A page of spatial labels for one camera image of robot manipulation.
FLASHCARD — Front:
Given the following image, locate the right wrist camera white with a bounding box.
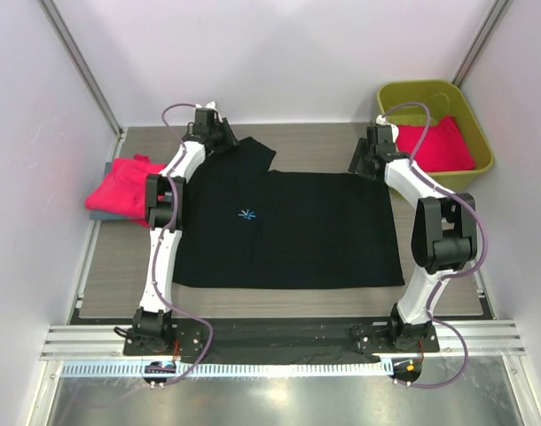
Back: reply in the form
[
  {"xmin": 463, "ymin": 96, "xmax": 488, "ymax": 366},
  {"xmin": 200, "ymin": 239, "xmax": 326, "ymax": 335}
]
[{"xmin": 375, "ymin": 114, "xmax": 392, "ymax": 126}]

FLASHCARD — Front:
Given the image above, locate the pink folded t-shirt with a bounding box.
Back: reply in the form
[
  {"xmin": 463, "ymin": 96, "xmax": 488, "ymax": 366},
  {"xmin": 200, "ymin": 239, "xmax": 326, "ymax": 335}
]
[{"xmin": 84, "ymin": 154, "xmax": 166, "ymax": 226}]

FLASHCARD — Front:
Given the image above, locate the slotted cable duct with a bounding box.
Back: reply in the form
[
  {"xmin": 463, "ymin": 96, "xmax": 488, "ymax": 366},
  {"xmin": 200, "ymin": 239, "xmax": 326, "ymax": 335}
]
[{"xmin": 61, "ymin": 359, "xmax": 393, "ymax": 379}]

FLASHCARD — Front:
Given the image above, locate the olive green plastic bin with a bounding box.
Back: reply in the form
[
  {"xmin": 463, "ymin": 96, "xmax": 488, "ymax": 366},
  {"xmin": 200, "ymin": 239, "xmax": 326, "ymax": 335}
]
[{"xmin": 377, "ymin": 80, "xmax": 495, "ymax": 192}]

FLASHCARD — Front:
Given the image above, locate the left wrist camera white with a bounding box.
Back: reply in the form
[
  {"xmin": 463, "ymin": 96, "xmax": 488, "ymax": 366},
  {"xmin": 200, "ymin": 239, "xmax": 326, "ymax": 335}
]
[{"xmin": 201, "ymin": 101, "xmax": 221, "ymax": 120}]

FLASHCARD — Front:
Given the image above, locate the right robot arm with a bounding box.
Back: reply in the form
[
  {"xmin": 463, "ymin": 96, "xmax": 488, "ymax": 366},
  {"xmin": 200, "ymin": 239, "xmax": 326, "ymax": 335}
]
[{"xmin": 349, "ymin": 124, "xmax": 478, "ymax": 352}]

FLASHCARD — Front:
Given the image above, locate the black t-shirt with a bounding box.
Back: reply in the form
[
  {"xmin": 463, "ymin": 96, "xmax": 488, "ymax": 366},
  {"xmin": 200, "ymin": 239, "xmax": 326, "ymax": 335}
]
[{"xmin": 173, "ymin": 138, "xmax": 404, "ymax": 289}]

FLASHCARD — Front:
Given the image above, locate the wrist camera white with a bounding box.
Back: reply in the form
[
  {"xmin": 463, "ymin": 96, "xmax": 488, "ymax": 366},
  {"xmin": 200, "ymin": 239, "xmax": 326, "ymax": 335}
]
[
  {"xmin": 201, "ymin": 101, "xmax": 221, "ymax": 120},
  {"xmin": 375, "ymin": 114, "xmax": 392, "ymax": 126}
]

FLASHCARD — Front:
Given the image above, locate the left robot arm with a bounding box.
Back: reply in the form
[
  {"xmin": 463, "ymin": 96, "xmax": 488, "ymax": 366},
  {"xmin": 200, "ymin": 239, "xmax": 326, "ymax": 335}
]
[{"xmin": 125, "ymin": 102, "xmax": 239, "ymax": 354}]

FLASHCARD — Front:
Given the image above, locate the pink t-shirt in bin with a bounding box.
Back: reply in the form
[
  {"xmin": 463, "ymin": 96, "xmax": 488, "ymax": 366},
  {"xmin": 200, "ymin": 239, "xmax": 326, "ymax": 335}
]
[{"xmin": 414, "ymin": 115, "xmax": 475, "ymax": 173}]

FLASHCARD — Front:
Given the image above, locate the aluminium frame rail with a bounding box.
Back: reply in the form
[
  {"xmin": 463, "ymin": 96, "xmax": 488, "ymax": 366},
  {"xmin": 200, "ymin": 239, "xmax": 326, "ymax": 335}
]
[{"xmin": 41, "ymin": 319, "xmax": 526, "ymax": 359}]

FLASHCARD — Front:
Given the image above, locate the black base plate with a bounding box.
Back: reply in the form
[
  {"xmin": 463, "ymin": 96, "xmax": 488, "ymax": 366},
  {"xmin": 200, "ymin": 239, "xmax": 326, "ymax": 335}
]
[{"xmin": 114, "ymin": 317, "xmax": 440, "ymax": 365}]

